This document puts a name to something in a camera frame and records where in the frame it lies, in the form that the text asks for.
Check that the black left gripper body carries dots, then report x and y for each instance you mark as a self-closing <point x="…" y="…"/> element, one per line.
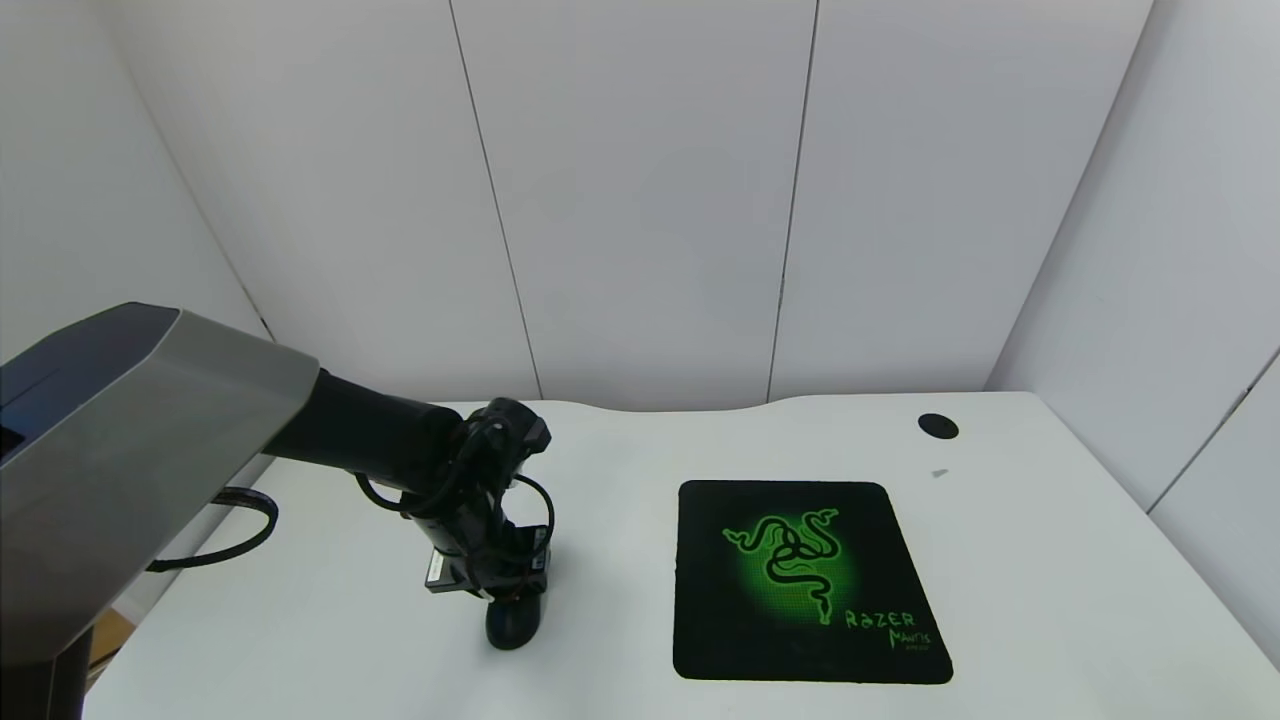
<point x="478" y="574"/>

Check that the black computer mouse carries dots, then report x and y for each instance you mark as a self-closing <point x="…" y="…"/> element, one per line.
<point x="514" y="625"/>

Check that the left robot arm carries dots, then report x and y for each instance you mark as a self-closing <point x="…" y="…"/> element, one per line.
<point x="150" y="420"/>

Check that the black green Razer mouse pad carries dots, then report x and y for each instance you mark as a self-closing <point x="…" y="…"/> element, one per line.
<point x="800" y="640"/>

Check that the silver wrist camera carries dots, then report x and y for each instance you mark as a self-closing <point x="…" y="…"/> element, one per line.
<point x="445" y="572"/>

